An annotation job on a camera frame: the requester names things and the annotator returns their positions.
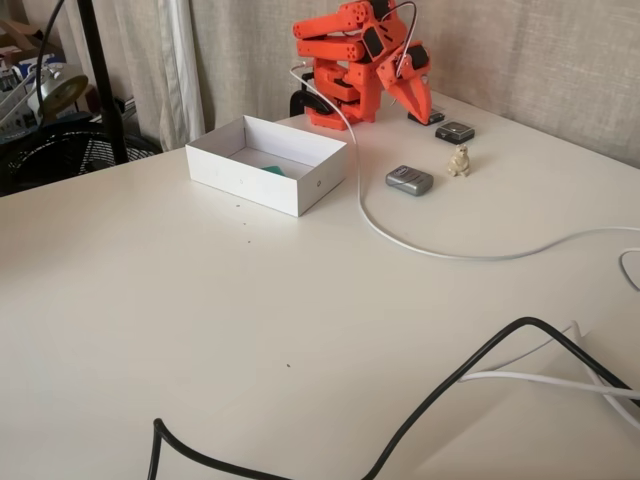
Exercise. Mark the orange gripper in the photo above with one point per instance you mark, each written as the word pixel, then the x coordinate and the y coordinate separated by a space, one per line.
pixel 404 84

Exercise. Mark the green cube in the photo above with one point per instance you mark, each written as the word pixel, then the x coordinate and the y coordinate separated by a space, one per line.
pixel 275 170

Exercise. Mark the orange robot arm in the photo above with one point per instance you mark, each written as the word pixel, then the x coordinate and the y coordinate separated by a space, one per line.
pixel 360 80

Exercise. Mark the white cardboard bin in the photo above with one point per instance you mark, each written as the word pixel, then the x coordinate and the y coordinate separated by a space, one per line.
pixel 250 185

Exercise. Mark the black square box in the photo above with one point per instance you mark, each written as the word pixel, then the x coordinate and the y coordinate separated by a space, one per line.
pixel 437 116
pixel 455 131

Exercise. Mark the beige bear figurine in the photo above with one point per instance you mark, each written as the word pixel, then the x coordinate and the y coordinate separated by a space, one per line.
pixel 459 162

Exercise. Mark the grey metal tin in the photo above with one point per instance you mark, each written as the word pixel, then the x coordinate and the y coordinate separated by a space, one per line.
pixel 407 182

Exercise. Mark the black table clamp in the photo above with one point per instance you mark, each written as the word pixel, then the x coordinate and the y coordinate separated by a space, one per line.
pixel 310 100

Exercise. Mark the beige linen curtain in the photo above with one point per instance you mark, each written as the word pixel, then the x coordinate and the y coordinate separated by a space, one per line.
pixel 550 75

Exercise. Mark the white sheer curtain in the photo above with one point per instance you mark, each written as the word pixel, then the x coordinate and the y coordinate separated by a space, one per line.
pixel 180 75

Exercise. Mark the black lamp pole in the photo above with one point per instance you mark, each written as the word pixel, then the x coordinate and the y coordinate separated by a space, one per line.
pixel 103 85

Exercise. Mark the silver lamp head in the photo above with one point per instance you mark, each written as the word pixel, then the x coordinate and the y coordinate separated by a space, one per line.
pixel 62 90

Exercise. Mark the black fan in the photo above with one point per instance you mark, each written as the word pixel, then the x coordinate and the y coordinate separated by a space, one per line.
pixel 60 155

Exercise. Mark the brown cardboard box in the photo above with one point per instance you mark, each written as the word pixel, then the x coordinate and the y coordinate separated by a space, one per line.
pixel 20 32

